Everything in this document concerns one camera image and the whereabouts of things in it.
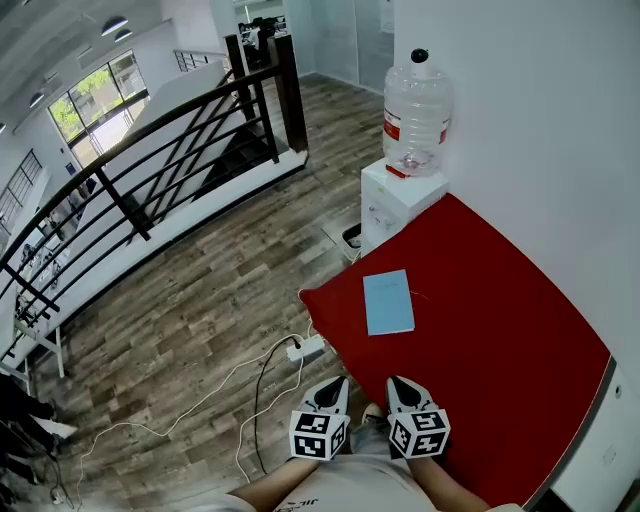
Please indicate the white water dispenser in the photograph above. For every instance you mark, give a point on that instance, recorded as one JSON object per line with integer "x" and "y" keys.
{"x": 400, "y": 197}

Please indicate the dark stair railing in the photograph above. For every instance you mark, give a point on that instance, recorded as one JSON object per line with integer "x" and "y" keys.
{"x": 165, "y": 145}

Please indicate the person's shoe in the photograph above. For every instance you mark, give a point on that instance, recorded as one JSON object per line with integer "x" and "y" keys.
{"x": 372, "y": 414}

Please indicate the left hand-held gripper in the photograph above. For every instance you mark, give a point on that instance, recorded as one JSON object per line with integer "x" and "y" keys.
{"x": 320, "y": 435}

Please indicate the large window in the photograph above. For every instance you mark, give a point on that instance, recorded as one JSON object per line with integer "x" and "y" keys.
{"x": 95, "y": 105}

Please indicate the person's left forearm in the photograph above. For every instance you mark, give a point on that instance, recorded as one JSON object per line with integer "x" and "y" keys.
{"x": 280, "y": 482}

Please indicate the person's right forearm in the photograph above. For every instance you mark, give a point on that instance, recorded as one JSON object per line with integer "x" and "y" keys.
{"x": 445, "y": 482}

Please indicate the round ceiling lamp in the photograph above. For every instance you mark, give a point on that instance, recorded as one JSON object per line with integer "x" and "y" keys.
{"x": 123, "y": 34}
{"x": 114, "y": 24}

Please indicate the light blue notebook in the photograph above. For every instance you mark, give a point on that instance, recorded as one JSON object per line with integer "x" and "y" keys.
{"x": 388, "y": 303}

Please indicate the person's jeans legs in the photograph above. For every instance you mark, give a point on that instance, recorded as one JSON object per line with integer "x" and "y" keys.
{"x": 367, "y": 440}

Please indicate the person's white shirt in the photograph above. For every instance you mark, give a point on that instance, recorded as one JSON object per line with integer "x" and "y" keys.
{"x": 360, "y": 487}

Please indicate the red tablecloth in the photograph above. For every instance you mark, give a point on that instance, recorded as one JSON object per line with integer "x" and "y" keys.
{"x": 490, "y": 320}

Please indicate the clear water bottle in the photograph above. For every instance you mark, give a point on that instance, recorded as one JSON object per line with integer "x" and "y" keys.
{"x": 417, "y": 120}

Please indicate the white metal desk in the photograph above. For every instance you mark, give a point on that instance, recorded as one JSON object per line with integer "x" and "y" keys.
{"x": 35, "y": 345}

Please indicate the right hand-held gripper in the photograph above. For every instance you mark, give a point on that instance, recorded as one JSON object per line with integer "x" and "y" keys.
{"x": 419, "y": 434}

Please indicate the white power strip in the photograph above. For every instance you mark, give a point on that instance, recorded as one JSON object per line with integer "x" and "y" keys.
{"x": 305, "y": 348}

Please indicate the white cabinet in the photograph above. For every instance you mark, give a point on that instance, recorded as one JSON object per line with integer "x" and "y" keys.
{"x": 595, "y": 450}

